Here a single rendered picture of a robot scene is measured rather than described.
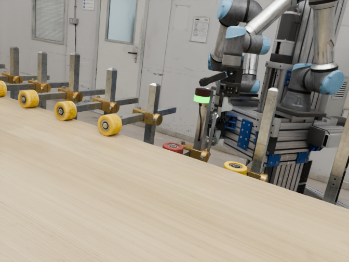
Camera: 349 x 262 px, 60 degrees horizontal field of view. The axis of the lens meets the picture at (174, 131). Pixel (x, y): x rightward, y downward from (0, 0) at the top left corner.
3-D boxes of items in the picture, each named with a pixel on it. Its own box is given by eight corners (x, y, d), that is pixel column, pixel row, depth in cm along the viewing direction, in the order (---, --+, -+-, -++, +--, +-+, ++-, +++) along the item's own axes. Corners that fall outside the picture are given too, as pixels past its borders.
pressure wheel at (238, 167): (214, 189, 109) (220, 159, 106) (234, 188, 112) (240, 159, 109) (224, 200, 102) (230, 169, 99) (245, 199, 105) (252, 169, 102)
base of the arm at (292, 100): (293, 105, 170) (297, 87, 168) (316, 112, 158) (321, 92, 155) (274, 104, 163) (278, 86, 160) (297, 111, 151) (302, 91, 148)
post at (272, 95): (244, 205, 123) (270, 86, 110) (253, 208, 121) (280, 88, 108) (242, 208, 120) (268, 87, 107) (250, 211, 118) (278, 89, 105)
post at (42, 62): (41, 133, 181) (43, 51, 168) (45, 135, 180) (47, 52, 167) (36, 134, 178) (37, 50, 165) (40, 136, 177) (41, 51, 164)
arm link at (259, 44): (257, 35, 132) (236, 32, 128) (274, 36, 122) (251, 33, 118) (254, 54, 134) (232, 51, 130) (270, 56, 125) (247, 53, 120)
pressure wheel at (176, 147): (166, 166, 124) (170, 139, 121) (183, 172, 120) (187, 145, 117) (155, 172, 117) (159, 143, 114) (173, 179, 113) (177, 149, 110)
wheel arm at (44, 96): (101, 93, 185) (101, 87, 184) (105, 94, 184) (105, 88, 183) (25, 100, 143) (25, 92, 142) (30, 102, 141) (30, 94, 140)
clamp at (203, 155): (180, 152, 135) (182, 142, 134) (208, 161, 129) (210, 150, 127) (174, 155, 130) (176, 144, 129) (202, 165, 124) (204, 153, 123)
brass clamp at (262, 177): (233, 173, 125) (236, 162, 123) (266, 184, 118) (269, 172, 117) (228, 178, 119) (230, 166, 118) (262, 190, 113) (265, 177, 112)
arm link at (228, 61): (223, 54, 119) (223, 54, 127) (220, 66, 120) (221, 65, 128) (242, 56, 118) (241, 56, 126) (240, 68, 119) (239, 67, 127)
